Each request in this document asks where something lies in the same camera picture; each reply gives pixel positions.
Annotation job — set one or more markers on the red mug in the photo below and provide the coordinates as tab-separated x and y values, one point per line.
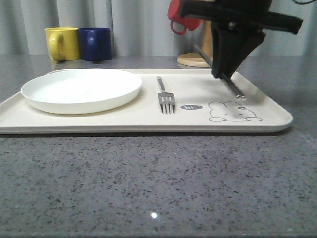
186	22

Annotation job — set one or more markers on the grey curtain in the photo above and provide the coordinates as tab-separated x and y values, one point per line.
138	27

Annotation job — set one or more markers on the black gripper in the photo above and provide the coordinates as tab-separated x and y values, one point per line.
231	47

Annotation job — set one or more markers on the silver fork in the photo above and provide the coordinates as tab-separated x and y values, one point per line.
166	99

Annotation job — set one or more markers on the white round plate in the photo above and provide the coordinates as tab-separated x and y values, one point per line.
82	91

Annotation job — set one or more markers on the yellow mug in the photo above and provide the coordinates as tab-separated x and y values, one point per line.
62	43

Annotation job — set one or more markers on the cream rabbit serving tray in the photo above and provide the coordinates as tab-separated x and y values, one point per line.
202	104

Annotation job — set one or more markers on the dark blue mug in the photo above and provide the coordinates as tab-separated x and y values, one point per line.
95	44

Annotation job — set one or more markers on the silver chopstick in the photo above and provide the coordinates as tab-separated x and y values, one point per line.
232	86
237	88

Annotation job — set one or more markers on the wooden mug tree stand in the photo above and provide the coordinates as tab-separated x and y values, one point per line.
195	59

